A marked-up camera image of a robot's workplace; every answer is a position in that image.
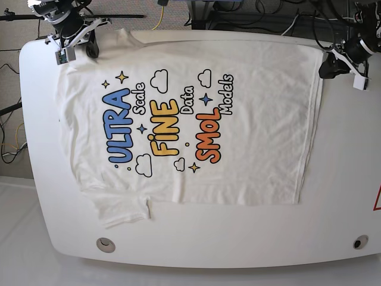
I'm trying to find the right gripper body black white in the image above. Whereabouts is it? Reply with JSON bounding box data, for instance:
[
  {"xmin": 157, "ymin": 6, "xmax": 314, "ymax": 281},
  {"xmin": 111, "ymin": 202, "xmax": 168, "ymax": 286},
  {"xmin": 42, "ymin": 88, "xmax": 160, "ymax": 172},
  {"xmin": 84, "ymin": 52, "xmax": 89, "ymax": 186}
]
[{"xmin": 45, "ymin": 17, "xmax": 111, "ymax": 49}]

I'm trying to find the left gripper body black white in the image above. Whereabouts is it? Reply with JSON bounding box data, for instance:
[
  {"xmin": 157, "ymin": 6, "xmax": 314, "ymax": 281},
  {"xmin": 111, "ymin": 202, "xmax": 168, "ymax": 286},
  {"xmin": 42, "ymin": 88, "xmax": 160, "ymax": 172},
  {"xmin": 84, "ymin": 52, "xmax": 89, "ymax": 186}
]
[{"xmin": 329, "ymin": 40, "xmax": 371, "ymax": 77}]

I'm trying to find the white printed T-shirt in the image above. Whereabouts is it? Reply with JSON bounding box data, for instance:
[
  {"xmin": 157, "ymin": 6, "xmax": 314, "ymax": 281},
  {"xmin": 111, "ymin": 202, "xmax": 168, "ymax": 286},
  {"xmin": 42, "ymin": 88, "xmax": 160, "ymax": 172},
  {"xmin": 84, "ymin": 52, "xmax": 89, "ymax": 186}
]
[{"xmin": 55, "ymin": 30, "xmax": 323, "ymax": 227}]

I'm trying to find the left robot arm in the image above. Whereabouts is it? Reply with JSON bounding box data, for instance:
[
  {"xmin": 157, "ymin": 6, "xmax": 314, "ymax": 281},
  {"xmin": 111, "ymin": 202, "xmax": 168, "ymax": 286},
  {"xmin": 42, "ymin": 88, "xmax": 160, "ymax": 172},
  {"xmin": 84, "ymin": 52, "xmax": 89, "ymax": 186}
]
[{"xmin": 311, "ymin": 1, "xmax": 380, "ymax": 80}]

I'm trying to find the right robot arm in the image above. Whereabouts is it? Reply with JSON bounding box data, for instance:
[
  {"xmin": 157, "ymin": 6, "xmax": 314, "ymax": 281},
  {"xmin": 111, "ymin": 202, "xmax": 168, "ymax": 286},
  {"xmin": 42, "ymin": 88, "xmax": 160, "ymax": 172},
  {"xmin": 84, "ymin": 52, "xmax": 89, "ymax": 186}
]
[{"xmin": 27, "ymin": 1, "xmax": 111, "ymax": 65}]

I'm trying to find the black tripod bar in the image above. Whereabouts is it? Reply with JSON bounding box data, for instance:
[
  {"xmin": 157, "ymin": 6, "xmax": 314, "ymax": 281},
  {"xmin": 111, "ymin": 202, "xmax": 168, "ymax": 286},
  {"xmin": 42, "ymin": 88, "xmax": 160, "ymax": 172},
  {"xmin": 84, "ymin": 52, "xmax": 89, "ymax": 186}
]
[{"xmin": 1, "ymin": 14, "xmax": 145, "ymax": 21}]

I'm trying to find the table grommet right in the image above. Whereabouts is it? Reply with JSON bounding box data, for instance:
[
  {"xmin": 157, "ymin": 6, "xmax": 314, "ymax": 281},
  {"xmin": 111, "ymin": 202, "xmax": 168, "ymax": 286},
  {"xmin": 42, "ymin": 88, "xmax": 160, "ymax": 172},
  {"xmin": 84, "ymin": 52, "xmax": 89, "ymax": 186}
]
[{"xmin": 353, "ymin": 235, "xmax": 369, "ymax": 250}]

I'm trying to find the table grommet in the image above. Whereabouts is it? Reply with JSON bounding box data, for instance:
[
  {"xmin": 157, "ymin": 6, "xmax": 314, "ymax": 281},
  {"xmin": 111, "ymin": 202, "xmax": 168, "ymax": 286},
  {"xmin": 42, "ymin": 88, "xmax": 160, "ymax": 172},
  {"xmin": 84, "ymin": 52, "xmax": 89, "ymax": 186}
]
[
  {"xmin": 353, "ymin": 235, "xmax": 369, "ymax": 250},
  {"xmin": 96, "ymin": 238, "xmax": 115, "ymax": 253}
]

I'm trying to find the table grommet left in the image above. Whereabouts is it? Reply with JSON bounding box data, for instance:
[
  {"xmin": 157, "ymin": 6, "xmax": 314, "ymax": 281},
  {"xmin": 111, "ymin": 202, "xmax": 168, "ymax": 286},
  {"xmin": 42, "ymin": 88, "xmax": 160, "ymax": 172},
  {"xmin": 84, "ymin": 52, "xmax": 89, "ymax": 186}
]
[{"xmin": 96, "ymin": 238, "xmax": 115, "ymax": 253}]

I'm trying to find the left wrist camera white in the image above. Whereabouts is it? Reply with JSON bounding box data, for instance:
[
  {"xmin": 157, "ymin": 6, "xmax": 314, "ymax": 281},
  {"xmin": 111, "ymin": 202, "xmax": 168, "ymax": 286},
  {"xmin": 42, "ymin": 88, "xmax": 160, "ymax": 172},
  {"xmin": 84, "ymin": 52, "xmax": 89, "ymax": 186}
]
[{"xmin": 353, "ymin": 74, "xmax": 368, "ymax": 91}]

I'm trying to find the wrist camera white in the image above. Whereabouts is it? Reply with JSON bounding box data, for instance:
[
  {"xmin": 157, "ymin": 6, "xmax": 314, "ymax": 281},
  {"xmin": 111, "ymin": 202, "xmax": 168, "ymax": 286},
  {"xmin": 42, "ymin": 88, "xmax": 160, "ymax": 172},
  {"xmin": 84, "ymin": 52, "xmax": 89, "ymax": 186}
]
[
  {"xmin": 55, "ymin": 47, "xmax": 76, "ymax": 65},
  {"xmin": 353, "ymin": 74, "xmax": 368, "ymax": 91}
]

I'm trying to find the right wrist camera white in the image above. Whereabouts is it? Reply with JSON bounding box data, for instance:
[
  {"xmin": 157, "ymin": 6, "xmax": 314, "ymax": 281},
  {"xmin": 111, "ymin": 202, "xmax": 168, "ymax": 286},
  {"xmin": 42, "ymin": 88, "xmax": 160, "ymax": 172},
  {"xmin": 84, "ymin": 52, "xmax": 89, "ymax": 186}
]
[{"xmin": 55, "ymin": 47, "xmax": 76, "ymax": 65}]

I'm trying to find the white cable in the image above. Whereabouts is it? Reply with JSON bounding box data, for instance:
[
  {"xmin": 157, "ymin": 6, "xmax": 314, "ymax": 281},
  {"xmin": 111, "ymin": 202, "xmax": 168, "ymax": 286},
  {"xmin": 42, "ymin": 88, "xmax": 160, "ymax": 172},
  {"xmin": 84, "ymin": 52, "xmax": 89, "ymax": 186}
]
[{"xmin": 281, "ymin": 11, "xmax": 299, "ymax": 36}]

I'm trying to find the yellow cable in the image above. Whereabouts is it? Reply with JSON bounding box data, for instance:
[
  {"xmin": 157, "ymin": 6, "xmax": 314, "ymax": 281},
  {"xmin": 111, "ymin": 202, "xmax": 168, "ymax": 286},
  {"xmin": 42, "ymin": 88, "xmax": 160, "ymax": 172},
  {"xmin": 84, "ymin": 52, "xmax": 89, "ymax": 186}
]
[{"xmin": 152, "ymin": 0, "xmax": 165, "ymax": 31}]

